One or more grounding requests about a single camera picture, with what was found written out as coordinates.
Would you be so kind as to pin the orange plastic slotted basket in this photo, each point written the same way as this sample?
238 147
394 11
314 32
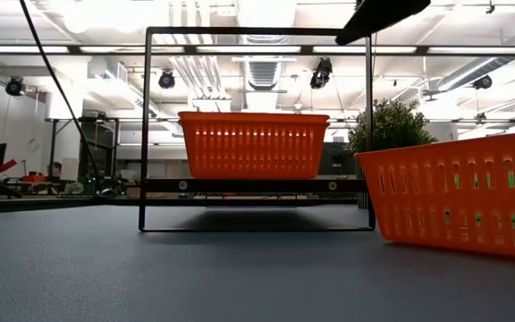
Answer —
253 156
441 210

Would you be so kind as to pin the green plastic slotted basket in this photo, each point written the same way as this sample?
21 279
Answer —
511 179

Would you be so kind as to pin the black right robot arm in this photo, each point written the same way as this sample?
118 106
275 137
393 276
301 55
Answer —
382 15

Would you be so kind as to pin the black metal wooden shelf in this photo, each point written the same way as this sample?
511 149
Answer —
257 185

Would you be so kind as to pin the black ceiling spotlight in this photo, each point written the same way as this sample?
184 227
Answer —
14 86
482 82
321 73
166 80

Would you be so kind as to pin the potted plant dark ribbed pot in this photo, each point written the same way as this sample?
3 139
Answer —
391 125

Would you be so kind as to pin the black metal background rack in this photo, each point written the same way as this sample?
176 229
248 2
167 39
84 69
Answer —
52 147

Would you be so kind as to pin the ceiling ventilation duct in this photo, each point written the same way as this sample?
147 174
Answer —
263 73

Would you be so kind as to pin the black aluminium table frame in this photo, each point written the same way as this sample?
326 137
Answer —
16 205

